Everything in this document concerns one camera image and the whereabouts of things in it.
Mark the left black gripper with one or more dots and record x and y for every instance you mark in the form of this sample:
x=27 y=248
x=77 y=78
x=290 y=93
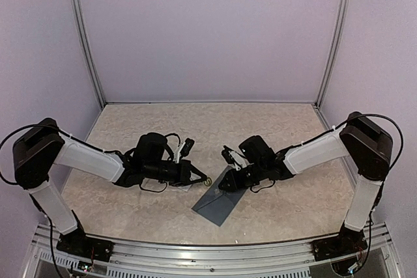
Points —
x=184 y=176

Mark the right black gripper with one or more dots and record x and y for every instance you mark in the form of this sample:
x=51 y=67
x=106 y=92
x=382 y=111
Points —
x=235 y=183

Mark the dark blue envelope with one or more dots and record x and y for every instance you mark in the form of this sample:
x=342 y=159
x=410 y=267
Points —
x=216 y=205

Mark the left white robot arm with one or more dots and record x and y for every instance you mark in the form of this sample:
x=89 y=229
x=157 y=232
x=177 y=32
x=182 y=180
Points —
x=44 y=144

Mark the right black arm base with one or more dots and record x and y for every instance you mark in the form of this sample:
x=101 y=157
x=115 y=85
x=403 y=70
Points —
x=347 y=241

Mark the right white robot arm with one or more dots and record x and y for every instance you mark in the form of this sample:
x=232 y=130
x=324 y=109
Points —
x=358 y=137

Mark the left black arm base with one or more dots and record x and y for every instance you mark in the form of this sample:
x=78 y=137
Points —
x=78 y=243

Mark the white sticker sheet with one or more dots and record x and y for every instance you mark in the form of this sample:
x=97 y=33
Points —
x=180 y=188

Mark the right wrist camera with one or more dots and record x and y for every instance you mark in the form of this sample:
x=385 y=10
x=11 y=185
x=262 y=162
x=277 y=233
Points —
x=233 y=158

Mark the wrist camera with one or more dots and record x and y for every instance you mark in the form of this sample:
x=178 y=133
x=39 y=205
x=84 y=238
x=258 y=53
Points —
x=183 y=150
x=233 y=158

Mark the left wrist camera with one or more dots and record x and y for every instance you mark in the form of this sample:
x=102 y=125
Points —
x=183 y=150

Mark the aluminium front rail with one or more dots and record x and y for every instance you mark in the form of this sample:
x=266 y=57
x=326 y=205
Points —
x=293 y=258

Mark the right aluminium corner post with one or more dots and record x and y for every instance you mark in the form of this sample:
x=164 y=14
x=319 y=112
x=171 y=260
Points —
x=333 y=52

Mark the aluminium corner post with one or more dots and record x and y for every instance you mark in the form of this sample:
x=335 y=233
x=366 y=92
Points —
x=87 y=53
x=333 y=52

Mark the left aluminium corner post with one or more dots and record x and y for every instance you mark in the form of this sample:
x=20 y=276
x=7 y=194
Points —
x=87 y=53

